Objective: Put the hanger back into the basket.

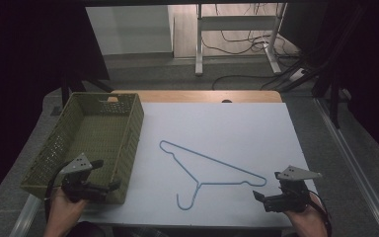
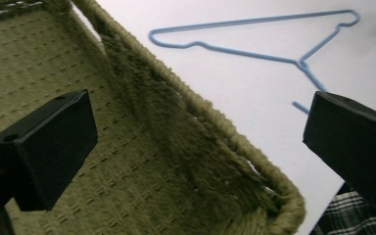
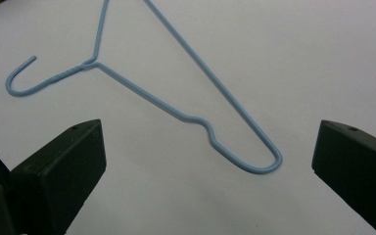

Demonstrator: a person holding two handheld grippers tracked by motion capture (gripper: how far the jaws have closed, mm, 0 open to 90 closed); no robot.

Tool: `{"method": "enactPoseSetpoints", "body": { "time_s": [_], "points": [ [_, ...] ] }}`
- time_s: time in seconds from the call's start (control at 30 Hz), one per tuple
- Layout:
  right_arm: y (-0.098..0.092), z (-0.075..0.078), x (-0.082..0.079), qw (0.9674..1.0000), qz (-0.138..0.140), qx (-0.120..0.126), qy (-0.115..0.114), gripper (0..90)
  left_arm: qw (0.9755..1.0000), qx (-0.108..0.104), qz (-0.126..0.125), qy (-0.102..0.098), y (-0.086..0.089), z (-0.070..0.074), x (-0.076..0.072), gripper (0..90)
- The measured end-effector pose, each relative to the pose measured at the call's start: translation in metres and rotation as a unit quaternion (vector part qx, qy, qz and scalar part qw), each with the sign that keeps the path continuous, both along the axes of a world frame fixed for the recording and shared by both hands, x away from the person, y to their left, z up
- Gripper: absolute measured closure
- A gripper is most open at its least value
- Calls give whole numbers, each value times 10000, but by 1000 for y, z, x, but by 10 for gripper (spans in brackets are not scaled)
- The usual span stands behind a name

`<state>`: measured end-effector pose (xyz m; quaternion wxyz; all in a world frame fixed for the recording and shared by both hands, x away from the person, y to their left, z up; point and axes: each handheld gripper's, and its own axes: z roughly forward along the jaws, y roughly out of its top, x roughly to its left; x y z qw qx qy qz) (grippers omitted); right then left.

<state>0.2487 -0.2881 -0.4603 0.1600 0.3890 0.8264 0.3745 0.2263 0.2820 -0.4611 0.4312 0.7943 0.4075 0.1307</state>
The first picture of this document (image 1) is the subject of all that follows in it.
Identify person's left hand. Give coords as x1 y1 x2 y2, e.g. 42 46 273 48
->
44 187 89 229

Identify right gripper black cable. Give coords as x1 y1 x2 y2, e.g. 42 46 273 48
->
308 189 334 235

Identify black stand legs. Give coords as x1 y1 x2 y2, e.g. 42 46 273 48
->
50 72 114 117

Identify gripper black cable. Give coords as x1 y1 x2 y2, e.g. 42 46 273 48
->
308 189 334 235
43 160 77 222

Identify blue wire clothes hanger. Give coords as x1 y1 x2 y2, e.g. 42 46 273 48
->
158 139 267 211

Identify person's right hand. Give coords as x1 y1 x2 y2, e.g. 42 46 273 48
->
283 193 330 230

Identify olive green plastic basket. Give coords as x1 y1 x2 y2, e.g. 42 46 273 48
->
20 91 145 205

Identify dark curtain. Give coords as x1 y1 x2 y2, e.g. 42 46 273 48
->
0 0 111 211
279 0 379 169

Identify white power strip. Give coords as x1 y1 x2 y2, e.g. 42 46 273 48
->
288 67 308 83

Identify pale grey panel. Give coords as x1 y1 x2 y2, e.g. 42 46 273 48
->
85 4 174 56

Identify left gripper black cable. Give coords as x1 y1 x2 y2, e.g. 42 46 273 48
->
43 160 77 222

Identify person's dark clothing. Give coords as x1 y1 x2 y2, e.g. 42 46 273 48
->
73 220 114 237

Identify tangle of black floor cables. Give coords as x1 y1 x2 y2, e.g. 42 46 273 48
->
200 3 301 59

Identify black stand with foot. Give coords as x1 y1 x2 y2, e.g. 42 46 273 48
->
310 6 369 130

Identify metal floor rail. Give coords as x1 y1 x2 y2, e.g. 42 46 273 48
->
313 97 379 237

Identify long black floor cable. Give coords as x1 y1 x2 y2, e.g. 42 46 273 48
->
211 67 305 92

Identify white metal desk frame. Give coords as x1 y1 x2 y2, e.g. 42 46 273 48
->
194 3 288 77

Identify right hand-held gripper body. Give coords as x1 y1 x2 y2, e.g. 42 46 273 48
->
262 164 324 213

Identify white table mat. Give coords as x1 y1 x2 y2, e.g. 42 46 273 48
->
78 102 318 229

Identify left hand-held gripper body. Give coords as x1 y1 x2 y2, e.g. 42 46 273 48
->
58 152 112 203

